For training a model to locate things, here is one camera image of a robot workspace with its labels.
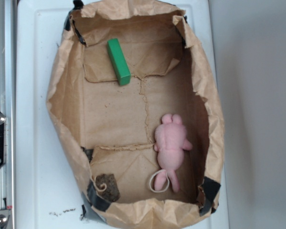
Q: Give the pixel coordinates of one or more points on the brown rough stone chunk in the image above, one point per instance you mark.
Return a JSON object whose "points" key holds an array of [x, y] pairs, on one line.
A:
{"points": [[107, 187]]}

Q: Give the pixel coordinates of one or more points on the silver corner bracket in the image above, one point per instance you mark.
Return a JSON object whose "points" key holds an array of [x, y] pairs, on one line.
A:
{"points": [[5, 219]]}

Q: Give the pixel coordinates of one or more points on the pink plush bunny toy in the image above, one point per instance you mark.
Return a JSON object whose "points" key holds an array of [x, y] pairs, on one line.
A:
{"points": [[170, 143]]}

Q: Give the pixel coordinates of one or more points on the brown paper bag tray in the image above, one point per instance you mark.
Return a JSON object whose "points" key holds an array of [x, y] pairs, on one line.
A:
{"points": [[105, 128]]}

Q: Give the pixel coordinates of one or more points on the green rectangular block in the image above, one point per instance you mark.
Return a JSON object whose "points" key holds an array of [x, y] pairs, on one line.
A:
{"points": [[118, 61]]}

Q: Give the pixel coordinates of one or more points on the aluminium frame rail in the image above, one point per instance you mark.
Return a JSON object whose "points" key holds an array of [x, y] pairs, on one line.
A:
{"points": [[8, 27]]}

